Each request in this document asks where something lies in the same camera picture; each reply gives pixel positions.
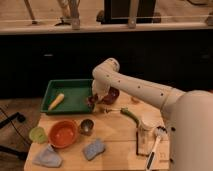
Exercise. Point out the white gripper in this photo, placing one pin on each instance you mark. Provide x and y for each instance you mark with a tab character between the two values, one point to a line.
100	89

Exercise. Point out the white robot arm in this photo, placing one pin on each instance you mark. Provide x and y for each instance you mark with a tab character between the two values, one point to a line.
190	114

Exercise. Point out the yellow corn cob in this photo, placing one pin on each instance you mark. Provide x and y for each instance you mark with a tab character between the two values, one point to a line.
56	101

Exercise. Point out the orange bowl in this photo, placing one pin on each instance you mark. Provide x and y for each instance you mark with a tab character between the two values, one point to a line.
63	134

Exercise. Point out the green plastic tray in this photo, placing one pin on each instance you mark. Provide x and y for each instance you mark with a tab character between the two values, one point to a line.
75	91

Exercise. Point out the small metal cup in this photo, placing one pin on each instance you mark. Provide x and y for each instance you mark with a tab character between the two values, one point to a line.
87	127

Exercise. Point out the blue sponge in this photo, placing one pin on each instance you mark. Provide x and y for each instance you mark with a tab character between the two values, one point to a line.
93	149

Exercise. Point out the dark red bowl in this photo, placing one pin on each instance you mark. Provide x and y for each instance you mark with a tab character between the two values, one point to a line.
111	97

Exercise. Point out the light blue cloth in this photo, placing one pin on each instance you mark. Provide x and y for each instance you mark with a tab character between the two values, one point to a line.
47	157

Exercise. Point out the small orange cup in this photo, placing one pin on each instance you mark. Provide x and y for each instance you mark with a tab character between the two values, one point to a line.
135	100

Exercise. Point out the bunch of red grapes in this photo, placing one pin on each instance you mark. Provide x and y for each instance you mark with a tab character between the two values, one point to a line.
91	101

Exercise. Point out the black stand leg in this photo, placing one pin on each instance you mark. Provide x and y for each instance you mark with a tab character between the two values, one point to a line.
9	119

